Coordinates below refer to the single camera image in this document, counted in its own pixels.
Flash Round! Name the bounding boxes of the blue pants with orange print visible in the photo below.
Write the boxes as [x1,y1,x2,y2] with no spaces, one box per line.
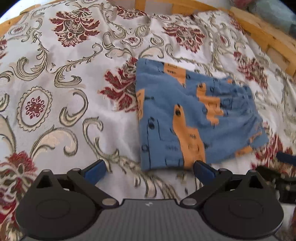
[135,58,268,171]

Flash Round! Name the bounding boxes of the plastic bag of clothes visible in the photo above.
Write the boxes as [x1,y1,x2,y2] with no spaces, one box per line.
[230,0,295,38]

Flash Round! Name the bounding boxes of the wooden bed frame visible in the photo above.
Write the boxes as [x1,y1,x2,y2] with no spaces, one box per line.
[1,1,295,76]

